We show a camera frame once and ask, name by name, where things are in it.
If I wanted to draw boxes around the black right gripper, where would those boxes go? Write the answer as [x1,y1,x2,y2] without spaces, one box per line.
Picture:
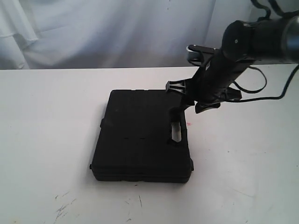
[165,55,254,114]

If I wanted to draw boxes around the black plastic carry case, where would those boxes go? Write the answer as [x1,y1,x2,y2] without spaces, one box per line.
[90,90,194,183]

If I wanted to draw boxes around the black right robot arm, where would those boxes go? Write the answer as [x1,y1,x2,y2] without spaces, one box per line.
[166,16,299,113]

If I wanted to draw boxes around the white backdrop curtain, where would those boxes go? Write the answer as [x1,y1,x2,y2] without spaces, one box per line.
[0,0,265,70]

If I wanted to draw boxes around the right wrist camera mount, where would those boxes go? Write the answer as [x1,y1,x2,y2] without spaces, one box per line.
[186,44,218,63]

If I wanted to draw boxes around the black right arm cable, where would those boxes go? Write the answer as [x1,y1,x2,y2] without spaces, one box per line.
[224,0,295,103]

